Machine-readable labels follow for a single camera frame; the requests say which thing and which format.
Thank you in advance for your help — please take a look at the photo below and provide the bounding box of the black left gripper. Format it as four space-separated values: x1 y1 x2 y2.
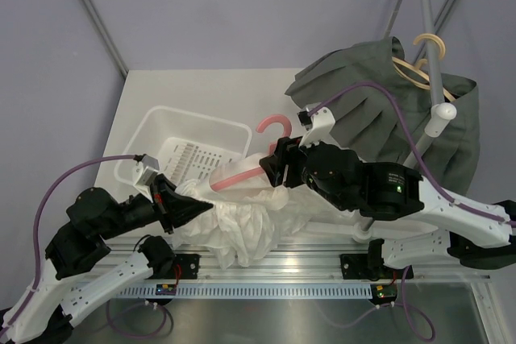
99 173 214 240

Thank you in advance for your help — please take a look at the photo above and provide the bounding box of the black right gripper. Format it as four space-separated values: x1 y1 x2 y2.
260 129 351 211

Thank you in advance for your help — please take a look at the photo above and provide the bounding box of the pink plastic hanger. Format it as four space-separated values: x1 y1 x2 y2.
210 114 292 192

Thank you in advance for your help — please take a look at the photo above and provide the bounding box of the white skirt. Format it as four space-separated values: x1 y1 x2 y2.
176 153 327 269

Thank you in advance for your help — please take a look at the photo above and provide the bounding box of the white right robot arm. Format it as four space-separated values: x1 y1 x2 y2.
259 138 515 280

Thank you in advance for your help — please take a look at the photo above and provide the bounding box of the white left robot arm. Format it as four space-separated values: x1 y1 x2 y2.
1 174 213 343

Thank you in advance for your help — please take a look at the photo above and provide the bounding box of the grey pleated skirt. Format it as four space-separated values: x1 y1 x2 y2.
285 37 480 195

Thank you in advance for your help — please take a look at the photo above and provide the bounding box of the beige wooden hanger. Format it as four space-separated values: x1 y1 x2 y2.
392 33 446 91

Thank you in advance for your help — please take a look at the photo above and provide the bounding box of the white plastic basket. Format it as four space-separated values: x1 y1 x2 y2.
123 106 252 185

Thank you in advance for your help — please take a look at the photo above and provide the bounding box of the white rack base foot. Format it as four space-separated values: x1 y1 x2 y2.
305 221 372 243

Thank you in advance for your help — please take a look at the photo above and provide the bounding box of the grey clothes rack pole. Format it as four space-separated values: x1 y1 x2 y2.
360 0 459 236

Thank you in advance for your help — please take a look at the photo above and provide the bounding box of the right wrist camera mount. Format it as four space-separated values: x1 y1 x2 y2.
298 104 335 148

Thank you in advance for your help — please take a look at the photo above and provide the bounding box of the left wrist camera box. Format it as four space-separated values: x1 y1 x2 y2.
132 154 160 186

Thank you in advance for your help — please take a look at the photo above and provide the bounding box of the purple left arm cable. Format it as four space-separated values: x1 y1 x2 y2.
0 153 140 329

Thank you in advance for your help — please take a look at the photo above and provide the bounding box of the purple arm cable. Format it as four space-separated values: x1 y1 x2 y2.
0 153 140 329
312 81 516 228

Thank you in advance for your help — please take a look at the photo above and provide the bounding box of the aluminium mounting rail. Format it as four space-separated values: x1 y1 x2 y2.
68 241 491 287

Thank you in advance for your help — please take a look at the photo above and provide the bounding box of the white slotted cable duct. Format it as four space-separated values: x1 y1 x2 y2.
117 283 372 300

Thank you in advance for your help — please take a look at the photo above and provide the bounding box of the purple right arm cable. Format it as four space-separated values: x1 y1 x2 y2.
312 81 516 228

